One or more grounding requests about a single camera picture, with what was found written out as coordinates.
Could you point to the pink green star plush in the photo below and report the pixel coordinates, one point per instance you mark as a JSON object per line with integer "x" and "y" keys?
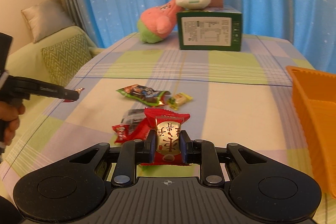
{"x": 156, "y": 23}

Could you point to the green zigzag cushion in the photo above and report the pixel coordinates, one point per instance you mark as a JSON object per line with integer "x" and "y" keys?
{"x": 64, "y": 60}

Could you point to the red snack packet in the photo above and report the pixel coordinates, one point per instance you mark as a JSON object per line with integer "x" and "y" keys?
{"x": 122, "y": 131}

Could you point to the green brown snack packet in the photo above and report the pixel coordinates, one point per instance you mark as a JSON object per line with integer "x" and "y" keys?
{"x": 145, "y": 94}

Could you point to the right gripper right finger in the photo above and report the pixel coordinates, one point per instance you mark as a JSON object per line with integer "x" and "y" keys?
{"x": 203, "y": 153}

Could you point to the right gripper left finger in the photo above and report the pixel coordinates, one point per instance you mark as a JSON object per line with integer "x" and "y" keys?
{"x": 132, "y": 153}

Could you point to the orange plastic basket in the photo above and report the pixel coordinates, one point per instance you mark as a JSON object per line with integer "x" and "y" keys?
{"x": 313, "y": 96}

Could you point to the red white candy packet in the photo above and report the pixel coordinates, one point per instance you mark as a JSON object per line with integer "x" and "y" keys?
{"x": 167, "y": 127}

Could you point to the person left hand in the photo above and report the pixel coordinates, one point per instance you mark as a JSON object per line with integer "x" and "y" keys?
{"x": 10, "y": 114}

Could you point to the green white carton box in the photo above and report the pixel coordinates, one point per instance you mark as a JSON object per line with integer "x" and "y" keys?
{"x": 213, "y": 28}

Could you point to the yellow candy packet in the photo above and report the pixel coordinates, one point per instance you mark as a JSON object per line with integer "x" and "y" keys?
{"x": 179, "y": 99}

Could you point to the beige grey cushion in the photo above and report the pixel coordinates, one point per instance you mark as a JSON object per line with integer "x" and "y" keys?
{"x": 46, "y": 18}

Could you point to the small red candy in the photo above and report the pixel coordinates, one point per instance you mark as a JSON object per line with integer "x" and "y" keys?
{"x": 72, "y": 95}

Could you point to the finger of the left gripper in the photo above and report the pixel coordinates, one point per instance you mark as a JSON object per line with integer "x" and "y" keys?
{"x": 49, "y": 90}

